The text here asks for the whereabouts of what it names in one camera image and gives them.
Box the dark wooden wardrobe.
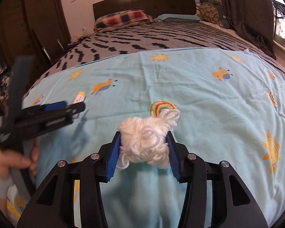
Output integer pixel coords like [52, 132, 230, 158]
[0, 0, 72, 76]

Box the patterned cushion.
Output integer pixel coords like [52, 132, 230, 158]
[196, 0, 225, 26]

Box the pale printed bed sheet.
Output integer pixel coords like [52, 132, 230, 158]
[6, 47, 285, 228]

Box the grey black patterned blanket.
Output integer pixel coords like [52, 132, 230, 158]
[44, 20, 285, 88]

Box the white yarn ball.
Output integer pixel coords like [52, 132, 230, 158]
[116, 108, 181, 171]

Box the teal pillow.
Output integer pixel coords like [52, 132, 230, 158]
[154, 14, 202, 24]

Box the small white yellow packet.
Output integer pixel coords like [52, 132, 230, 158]
[72, 91, 86, 104]

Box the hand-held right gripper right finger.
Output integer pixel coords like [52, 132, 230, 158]
[166, 131, 269, 228]

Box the person's left hand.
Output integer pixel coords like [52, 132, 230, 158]
[0, 139, 40, 178]

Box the dark wooden headboard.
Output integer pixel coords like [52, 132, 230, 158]
[93, 0, 197, 24]

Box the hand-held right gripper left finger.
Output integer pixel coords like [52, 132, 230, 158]
[17, 131, 121, 228]

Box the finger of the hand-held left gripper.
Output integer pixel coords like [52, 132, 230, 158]
[26, 103, 86, 122]
[24, 101, 68, 116]

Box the red blue plaid pillow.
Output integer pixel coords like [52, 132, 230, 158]
[94, 9, 155, 31]

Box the dark curtain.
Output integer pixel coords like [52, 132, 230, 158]
[199, 0, 277, 60]

